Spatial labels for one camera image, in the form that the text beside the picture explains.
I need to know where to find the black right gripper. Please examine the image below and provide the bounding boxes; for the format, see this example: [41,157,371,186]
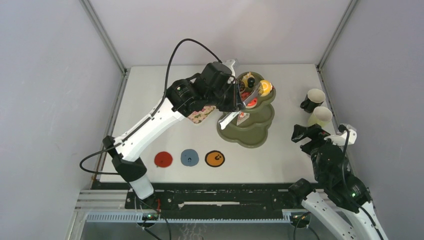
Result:
[290,122,344,182]

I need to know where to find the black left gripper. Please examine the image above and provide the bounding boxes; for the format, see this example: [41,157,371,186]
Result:
[205,78,245,113]

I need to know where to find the chocolate donut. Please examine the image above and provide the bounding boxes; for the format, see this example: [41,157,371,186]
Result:
[238,80,246,94]

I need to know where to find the yellow fruit cake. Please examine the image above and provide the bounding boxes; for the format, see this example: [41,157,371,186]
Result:
[242,72,256,88]

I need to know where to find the red donut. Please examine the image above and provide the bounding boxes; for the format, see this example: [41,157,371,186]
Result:
[241,92,258,109]

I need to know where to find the yellow pudding cake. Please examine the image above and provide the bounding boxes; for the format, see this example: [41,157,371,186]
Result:
[258,80,274,97]

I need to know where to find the silver serving tongs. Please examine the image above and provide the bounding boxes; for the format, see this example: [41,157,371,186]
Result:
[218,84,260,130]

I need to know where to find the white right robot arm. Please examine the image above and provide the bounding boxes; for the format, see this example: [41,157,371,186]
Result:
[288,124,388,240]

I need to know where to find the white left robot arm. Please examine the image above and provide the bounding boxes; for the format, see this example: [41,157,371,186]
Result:
[102,59,245,209]

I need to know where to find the light green mug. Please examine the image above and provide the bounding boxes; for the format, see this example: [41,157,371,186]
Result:
[307,106,333,128]

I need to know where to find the green three-tier dessert stand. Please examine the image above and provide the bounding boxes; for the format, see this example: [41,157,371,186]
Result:
[216,87,276,149]

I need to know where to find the black mug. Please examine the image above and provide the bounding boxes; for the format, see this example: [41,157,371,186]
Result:
[300,88,326,113]

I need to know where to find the orange smiley coaster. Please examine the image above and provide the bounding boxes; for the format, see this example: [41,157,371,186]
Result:
[204,150,226,168]

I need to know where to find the blue-grey round coaster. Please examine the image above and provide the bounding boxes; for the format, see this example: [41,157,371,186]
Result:
[180,149,199,167]

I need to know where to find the red round coaster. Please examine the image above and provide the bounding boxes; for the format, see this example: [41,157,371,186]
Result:
[154,151,173,168]

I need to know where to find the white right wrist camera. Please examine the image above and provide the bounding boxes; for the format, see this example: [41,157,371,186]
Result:
[324,123,358,147]

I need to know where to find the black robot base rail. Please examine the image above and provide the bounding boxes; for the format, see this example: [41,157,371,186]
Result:
[124,182,303,221]

